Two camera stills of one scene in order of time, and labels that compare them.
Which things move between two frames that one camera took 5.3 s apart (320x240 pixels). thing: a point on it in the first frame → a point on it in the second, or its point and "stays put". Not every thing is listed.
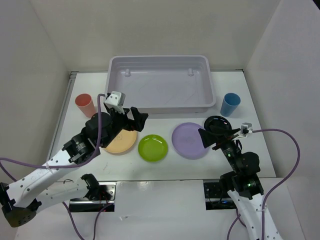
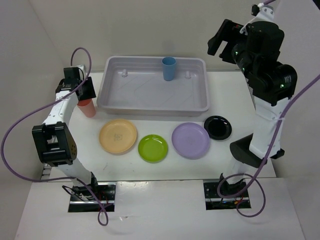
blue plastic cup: (231, 101) → (168, 66)
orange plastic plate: (123, 142) stays put
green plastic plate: (153, 148) stays put
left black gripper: (139, 121) → (91, 93)
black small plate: (217, 120) stays put
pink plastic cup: (85, 101) stays put
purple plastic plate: (187, 141) stays put
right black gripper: (221, 135) → (227, 28)
